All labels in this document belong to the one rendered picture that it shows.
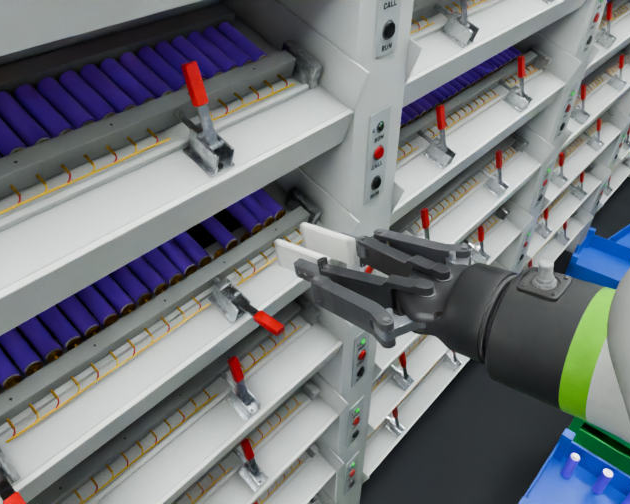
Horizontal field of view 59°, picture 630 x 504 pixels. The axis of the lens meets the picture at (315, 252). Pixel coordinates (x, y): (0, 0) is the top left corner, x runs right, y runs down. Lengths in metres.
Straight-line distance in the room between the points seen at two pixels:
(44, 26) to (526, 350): 0.37
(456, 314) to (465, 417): 1.24
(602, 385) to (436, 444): 1.22
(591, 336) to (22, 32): 0.39
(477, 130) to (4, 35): 0.78
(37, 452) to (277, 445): 0.47
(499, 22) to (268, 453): 0.75
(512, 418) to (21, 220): 1.45
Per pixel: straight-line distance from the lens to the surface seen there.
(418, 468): 1.55
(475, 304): 0.42
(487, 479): 1.58
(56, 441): 0.57
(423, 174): 0.86
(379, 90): 0.65
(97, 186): 0.49
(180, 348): 0.60
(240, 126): 0.56
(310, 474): 1.14
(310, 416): 0.98
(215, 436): 0.76
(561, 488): 1.23
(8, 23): 0.38
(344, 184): 0.67
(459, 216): 1.11
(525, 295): 0.41
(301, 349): 0.83
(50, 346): 0.59
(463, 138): 0.97
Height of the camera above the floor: 1.34
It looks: 40 degrees down
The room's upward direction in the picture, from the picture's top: straight up
